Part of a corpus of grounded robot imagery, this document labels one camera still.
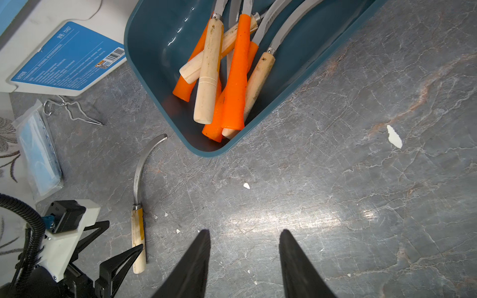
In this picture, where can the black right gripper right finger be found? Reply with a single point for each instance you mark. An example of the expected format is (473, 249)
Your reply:
(300, 278)

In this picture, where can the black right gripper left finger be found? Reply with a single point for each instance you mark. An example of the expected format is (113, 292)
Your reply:
(189, 277)

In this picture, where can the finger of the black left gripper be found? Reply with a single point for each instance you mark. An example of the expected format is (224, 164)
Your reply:
(112, 272)

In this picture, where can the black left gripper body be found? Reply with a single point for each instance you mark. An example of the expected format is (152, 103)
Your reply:
(32, 281)

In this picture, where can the orange handle sickle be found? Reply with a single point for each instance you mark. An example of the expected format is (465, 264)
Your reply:
(213, 131)
(236, 74)
(189, 73)

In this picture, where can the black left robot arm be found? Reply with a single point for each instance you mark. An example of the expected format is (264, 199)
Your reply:
(39, 223)

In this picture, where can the teal plastic storage tray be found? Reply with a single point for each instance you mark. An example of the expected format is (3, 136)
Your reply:
(160, 37)

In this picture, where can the blue face masks pack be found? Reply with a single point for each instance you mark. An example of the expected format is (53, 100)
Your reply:
(44, 173)

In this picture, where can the white paper scrap right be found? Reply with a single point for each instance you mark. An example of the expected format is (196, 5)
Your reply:
(394, 138)

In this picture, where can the silver metal tongs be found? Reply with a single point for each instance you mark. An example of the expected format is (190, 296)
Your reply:
(73, 108)

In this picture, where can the white box with blue lid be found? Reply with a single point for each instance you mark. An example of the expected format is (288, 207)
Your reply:
(61, 47)

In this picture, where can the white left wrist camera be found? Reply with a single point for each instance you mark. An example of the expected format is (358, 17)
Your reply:
(71, 218)

